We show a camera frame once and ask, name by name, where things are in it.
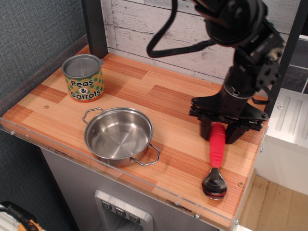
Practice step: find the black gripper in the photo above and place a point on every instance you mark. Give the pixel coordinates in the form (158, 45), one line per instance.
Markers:
(229, 106)

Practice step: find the red handled metal spoon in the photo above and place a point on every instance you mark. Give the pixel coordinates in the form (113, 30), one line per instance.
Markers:
(214, 185)

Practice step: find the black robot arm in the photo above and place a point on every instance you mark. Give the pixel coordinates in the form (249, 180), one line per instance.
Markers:
(242, 25)

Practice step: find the stainless steel pot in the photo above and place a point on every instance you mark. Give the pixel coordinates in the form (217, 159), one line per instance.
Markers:
(120, 136)

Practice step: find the white toy sink unit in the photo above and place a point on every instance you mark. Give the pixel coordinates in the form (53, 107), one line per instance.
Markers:
(283, 157)

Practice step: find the silver water dispenser panel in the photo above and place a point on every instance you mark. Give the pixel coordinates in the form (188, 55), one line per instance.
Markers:
(118, 215)

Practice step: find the grey toy fridge cabinet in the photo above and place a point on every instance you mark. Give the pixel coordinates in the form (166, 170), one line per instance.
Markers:
(78, 184)

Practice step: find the peas and carrots can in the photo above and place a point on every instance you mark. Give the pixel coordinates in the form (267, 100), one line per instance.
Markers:
(84, 77)

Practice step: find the clear acrylic edge guard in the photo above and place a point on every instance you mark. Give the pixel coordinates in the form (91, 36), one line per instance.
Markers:
(173, 174)

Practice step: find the orange and black object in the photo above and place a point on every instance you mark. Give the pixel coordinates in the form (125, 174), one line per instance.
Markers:
(14, 218)

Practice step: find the right dark post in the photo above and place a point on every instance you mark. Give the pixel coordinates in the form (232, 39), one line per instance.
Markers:
(296, 29)

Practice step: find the dark post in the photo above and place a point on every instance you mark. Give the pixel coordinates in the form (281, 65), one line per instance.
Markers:
(94, 23)
(296, 29)

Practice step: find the left dark post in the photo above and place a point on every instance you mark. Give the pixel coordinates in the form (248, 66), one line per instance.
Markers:
(94, 23)

